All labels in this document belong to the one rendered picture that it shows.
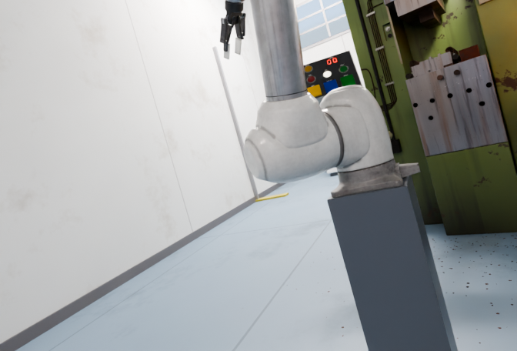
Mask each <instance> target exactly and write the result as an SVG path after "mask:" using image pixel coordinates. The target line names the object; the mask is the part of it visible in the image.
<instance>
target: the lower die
mask: <svg viewBox="0 0 517 351"><path fill-rule="evenodd" d="M452 56H453V53H452V52H446V53H444V54H440V53H439V54H438V57H436V58H431V56H430V57H429V59H427V60H425V61H422V62H420V63H419V65H415V66H412V67H411V68H412V74H413V76H414V77H416V76H420V75H424V74H426V73H429V70H431V72H433V71H435V70H438V69H443V68H444V65H447V64H450V63H453V62H454V63H455V64H457V63H459V62H457V61H456V60H454V59H452Z"/></svg>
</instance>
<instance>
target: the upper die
mask: <svg viewBox="0 0 517 351"><path fill-rule="evenodd" d="M394 3H395V9H396V12H397V16H398V17H399V18H400V19H401V20H403V21H405V22H407V23H408V24H410V25H411V26H415V25H418V24H420V21H419V15H418V13H419V12H422V11H424V10H426V9H428V8H431V7H433V9H434V10H435V11H436V12H437V13H438V14H439V15H442V14H445V13H446V11H445V6H444V2H443V0H395V1H394Z"/></svg>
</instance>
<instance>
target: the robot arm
mask: <svg viewBox="0 0 517 351"><path fill-rule="evenodd" d="M243 1H245V0H225V10H226V16H225V17H224V18H221V33H220V42H221V43H223V51H224V58H225V59H228V60H229V59H230V43H229V39H230V36H231V33H232V28H234V26H235V31H236V35H237V38H235V53H236V54H238V55H241V45H242V39H244V37H245V17H246V13H244V12H242V11H243V8H244V2H243ZM249 1H250V3H251V8H252V17H253V22H254V26H255V36H256V41H257V46H258V54H259V59H260V64H261V70H262V78H263V83H264V88H265V97H266V99H265V100H263V101H262V103H261V105H260V106H259V107H258V111H257V119H256V124H255V128H253V129H251V130H250V131H249V133H248V135H247V136H246V138H245V144H244V149H243V152H244V157H245V161H246V163H247V166H248V168H249V170H250V171H251V173H252V174H253V176H254V177H256V178H257V179H261V180H264V181H268V182H273V183H287V182H296V181H299V180H303V179H307V178H310V177H313V176H316V175H318V174H321V173H323V172H326V171H328V170H330V169H333V168H337V172H338V176H339V185H338V186H337V188H335V189H334V190H332V191H331V195H332V198H335V197H339V196H346V195H350V194H355V193H360V192H367V191H372V190H377V189H385V188H392V187H398V186H402V185H404V182H403V180H402V178H404V177H406V176H410V175H413V174H416V173H418V172H421V171H420V168H419V164H418V163H406V164H399V162H398V163H396V162H395V160H394V156H393V153H392V144H391V140H390V137H389V131H388V128H387V125H386V123H385V118H384V115H383V114H382V110H381V108H380V106H379V104H378V103H377V101H376V100H375V98H374V96H373V95H372V94H371V92H370V91H369V90H368V89H366V88H363V87H362V86H360V85H348V86H344V87H341V88H337V89H333V90H332V91H330V92H329V93H328V94H327V95H326V96H325V97H324V98H323V99H322V101H321V103H320V104H319V101H318V100H317V99H316V98H315V97H314V96H313V95H311V94H310V93H308V92H307V88H306V81H305V70H304V63H303V57H302V46H301V39H300V33H299V21H298V15H297V8H296V2H295V0H249ZM229 24H230V25H229ZM243 36H244V37H243Z"/></svg>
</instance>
